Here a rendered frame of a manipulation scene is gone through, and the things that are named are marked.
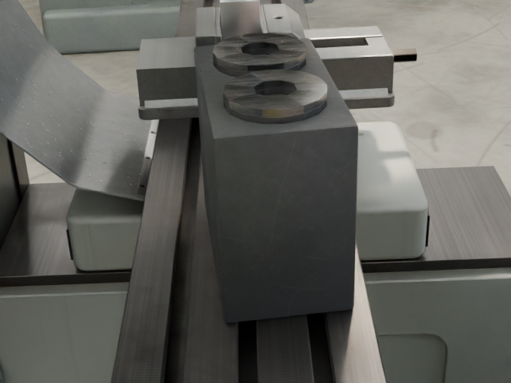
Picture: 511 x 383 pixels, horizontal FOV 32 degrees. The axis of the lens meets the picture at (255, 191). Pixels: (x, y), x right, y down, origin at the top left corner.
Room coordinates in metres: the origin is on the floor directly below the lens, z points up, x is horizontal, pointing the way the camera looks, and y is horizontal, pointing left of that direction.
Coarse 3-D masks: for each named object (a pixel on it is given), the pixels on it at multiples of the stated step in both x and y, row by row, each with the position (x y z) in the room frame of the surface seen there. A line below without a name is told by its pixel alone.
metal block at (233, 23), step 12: (228, 0) 1.14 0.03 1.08; (240, 0) 1.14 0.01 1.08; (252, 0) 1.14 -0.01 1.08; (228, 12) 1.14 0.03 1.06; (240, 12) 1.14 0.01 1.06; (252, 12) 1.14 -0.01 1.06; (228, 24) 1.14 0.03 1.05; (240, 24) 1.14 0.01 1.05; (252, 24) 1.14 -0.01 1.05; (228, 36) 1.14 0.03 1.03
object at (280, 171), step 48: (240, 48) 0.80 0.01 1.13; (288, 48) 0.80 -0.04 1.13; (240, 96) 0.69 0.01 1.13; (288, 96) 0.68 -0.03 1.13; (336, 96) 0.71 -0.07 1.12; (240, 144) 0.64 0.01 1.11; (288, 144) 0.64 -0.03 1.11; (336, 144) 0.65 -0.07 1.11; (240, 192) 0.64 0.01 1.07; (288, 192) 0.64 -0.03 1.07; (336, 192) 0.65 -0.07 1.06; (240, 240) 0.64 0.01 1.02; (288, 240) 0.64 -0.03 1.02; (336, 240) 0.65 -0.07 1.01; (240, 288) 0.64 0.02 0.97; (288, 288) 0.64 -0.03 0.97; (336, 288) 0.65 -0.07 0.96
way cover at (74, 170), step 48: (0, 0) 1.26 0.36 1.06; (0, 48) 1.15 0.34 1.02; (48, 48) 1.30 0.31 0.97; (0, 96) 1.06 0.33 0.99; (48, 96) 1.17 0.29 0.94; (96, 96) 1.28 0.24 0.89; (48, 144) 1.05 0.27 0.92; (96, 144) 1.13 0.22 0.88; (144, 144) 1.16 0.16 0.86; (144, 192) 1.02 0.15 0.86
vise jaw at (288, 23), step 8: (264, 8) 1.21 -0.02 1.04; (272, 8) 1.21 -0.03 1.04; (280, 8) 1.21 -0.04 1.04; (288, 8) 1.22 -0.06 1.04; (264, 16) 1.18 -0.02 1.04; (272, 16) 1.17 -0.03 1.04; (280, 16) 1.17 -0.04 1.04; (288, 16) 1.17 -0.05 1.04; (296, 16) 1.21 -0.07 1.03; (264, 24) 1.14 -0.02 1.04; (272, 24) 1.14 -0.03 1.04; (280, 24) 1.14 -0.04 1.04; (288, 24) 1.14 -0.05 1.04; (296, 24) 1.16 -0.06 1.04; (264, 32) 1.11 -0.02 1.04; (272, 32) 1.11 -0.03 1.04; (280, 32) 1.11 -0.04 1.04; (288, 32) 1.11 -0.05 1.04; (296, 32) 1.12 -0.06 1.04
